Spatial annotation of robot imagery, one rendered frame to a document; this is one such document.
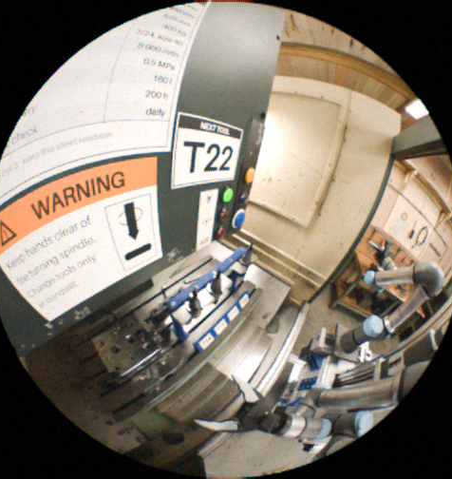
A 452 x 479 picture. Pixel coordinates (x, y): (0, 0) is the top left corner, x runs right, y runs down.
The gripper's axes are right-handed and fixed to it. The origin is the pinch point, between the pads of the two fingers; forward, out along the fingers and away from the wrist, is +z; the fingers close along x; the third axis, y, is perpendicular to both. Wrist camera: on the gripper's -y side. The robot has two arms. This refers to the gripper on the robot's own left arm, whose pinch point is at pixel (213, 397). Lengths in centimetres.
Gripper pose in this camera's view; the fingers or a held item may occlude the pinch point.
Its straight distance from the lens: 38.8
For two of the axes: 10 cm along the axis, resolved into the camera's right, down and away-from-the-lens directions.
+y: -1.7, 8.0, 5.8
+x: 5.4, -4.2, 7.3
